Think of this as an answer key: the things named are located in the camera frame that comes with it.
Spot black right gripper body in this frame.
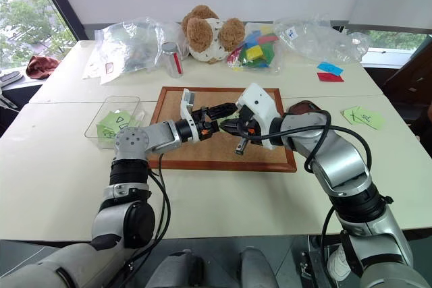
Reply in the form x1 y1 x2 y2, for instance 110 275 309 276
234 105 268 155

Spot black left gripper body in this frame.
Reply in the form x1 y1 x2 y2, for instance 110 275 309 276
194 107 213 142

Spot dark red tray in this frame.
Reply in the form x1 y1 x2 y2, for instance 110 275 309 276
285 100 322 115

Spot green note with triangle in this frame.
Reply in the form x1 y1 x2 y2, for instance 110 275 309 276
101 109 133 131

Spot red paper note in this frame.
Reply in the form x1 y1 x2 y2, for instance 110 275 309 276
317 71 345 84

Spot green note with scribble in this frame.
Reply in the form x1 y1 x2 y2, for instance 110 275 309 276
96 122 117 141

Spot clear plastic box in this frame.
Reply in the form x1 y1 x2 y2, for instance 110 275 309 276
83 95 151 150

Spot green note with cross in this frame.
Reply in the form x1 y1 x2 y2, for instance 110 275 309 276
342 105 364 124

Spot blue paper note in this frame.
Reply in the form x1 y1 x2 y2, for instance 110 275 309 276
317 61 344 76

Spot green note with writing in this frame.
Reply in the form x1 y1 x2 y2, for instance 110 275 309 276
356 107 386 131

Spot wood framed cork board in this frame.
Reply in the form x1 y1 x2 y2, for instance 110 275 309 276
147 86 298 173

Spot yellow foam block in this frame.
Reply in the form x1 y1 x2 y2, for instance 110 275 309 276
245 45 265 61

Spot clear jar with silver lid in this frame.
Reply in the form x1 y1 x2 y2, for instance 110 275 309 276
161 41 185 79

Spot clear bag of coloured blocks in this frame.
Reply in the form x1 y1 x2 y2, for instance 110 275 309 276
226 22 281 74

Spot green foam block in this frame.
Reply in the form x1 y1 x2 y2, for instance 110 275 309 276
259 42 276 66

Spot brown and white plush bear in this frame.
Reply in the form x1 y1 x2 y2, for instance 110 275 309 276
181 5 246 65

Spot clear bag with dark items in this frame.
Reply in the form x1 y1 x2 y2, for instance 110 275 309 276
94 17 185 76

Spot white sheet with red stamp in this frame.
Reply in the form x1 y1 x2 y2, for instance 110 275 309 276
82 54 136 86

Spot clear bag with white label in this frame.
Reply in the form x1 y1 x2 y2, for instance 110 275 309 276
273 13 371 65

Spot grey rounded shape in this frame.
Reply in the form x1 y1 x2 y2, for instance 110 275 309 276
240 246 281 288
148 250 206 288

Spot white shoe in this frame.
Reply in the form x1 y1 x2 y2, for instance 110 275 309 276
326 243 352 283

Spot dark chair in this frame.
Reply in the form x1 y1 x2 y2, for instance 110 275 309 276
383 36 432 154

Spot dark red cloth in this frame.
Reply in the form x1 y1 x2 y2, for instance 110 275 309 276
26 55 61 80

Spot grey flat object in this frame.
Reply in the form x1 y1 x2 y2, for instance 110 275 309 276
0 70 22 84

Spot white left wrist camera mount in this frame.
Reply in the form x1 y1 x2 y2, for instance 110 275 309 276
180 88 199 142

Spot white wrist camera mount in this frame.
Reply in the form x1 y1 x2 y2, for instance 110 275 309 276
180 88 199 142
235 82 284 151

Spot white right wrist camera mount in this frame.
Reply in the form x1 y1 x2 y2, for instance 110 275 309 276
235 82 284 151

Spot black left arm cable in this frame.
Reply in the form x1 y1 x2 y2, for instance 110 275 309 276
111 152 172 288

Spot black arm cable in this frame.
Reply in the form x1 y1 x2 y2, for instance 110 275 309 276
111 152 172 288
236 109 373 176

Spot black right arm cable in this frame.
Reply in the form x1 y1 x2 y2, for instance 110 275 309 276
236 109 373 176

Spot black right shoulder cable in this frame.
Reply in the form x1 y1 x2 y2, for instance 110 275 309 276
319 205 342 270

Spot black window frame post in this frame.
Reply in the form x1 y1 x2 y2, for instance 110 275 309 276
32 0 91 42

